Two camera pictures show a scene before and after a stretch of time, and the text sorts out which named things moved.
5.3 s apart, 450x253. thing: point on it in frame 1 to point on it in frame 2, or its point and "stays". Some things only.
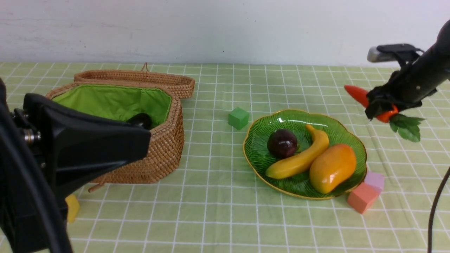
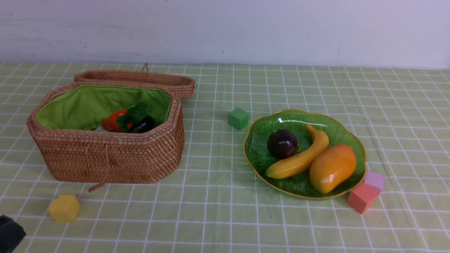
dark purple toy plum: x=282 y=143 stays
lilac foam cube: x=376 y=179 stays
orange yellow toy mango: x=331 y=166 stays
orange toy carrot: x=407 y=126 to x=121 y=120
